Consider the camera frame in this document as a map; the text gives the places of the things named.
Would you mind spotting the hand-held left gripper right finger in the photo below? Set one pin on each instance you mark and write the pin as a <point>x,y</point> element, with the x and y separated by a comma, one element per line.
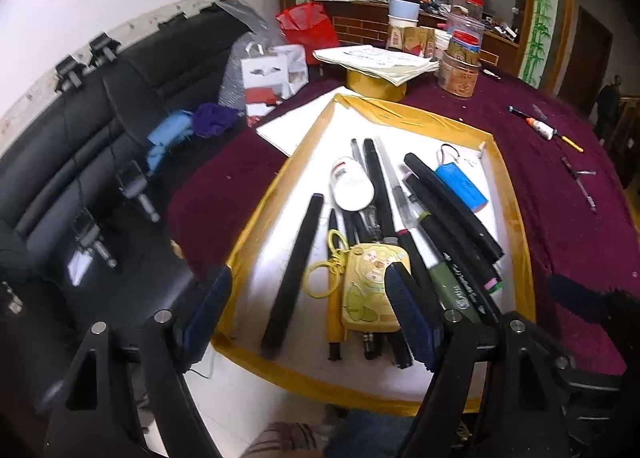
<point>407,313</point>

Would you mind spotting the black and yellow paintbrush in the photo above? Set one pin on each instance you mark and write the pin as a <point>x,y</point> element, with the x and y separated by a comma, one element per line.
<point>567,140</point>

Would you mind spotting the stack of papers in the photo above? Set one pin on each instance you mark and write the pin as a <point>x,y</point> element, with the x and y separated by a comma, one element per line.
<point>375,60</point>

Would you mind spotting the clear gel pen black grip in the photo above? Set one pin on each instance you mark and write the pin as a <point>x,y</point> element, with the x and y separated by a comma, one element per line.
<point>370,345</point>

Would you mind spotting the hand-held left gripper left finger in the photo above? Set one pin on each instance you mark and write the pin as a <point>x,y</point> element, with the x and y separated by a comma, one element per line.
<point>210,308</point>

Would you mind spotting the purple cloth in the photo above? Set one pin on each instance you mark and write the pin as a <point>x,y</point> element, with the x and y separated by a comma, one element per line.
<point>215,117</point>

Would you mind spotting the yellow tape roll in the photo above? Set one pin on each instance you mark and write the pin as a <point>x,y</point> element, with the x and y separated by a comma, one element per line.
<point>375,85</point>

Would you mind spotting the red plastic bag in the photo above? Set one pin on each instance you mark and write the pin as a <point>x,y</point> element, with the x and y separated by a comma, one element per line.
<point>307,25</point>

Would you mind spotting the blue cloth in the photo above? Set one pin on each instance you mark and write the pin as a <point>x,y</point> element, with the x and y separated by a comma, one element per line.
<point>167,137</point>

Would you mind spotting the gold-edged white tray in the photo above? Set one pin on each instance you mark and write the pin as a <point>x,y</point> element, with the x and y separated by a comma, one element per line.
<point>300,188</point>

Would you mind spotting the black leather sofa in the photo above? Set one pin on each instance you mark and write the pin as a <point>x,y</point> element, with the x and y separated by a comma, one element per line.
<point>75,137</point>

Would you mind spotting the brown wooden door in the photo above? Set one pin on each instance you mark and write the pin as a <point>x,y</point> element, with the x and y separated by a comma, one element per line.
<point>592,57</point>

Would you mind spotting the tall clear jar red lid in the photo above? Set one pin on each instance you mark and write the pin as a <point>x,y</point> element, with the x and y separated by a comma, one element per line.
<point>467,2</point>

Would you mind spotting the clear pen refill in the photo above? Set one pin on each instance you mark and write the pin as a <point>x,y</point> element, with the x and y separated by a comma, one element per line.
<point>586,172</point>

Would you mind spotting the white pill bottle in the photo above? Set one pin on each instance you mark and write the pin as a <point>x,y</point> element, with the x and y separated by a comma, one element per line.
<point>350,185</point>

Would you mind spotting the white paper sheet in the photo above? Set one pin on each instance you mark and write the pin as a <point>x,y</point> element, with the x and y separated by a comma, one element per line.
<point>285,130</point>

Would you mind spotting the grey plastic bag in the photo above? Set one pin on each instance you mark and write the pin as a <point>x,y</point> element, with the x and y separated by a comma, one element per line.
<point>245,20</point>

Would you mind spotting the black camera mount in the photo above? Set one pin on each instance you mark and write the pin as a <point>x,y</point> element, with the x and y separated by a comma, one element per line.
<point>70,72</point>
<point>135,188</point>
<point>92,243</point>
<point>104,50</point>

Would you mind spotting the thick black marker purple tip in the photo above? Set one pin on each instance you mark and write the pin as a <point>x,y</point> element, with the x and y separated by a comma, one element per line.
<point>450,243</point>

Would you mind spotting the brown paper packets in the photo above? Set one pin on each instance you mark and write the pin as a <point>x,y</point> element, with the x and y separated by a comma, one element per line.
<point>412,40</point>

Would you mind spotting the blue battery pack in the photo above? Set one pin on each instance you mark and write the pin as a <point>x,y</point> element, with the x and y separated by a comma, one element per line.
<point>460,185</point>

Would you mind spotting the white cardboard box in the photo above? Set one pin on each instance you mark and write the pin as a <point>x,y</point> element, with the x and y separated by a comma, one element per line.
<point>270,77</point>

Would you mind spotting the black marker grey cap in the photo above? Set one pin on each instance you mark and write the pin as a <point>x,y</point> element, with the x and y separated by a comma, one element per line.
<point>295,268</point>

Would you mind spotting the yellow cartoon case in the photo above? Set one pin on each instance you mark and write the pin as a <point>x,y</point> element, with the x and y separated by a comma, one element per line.
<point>372,288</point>

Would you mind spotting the brown label jar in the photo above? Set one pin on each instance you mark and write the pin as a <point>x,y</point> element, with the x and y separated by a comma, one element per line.
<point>457,75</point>

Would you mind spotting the white glue bottle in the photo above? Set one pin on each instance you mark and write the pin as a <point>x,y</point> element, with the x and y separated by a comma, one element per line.
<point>540,127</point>

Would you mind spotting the bamboo painting panel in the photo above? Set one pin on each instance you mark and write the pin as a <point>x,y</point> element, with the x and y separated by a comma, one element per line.
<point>542,12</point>

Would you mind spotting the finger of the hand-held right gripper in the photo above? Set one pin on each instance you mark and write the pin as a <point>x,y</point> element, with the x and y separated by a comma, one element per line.
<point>575,295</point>
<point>590,388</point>

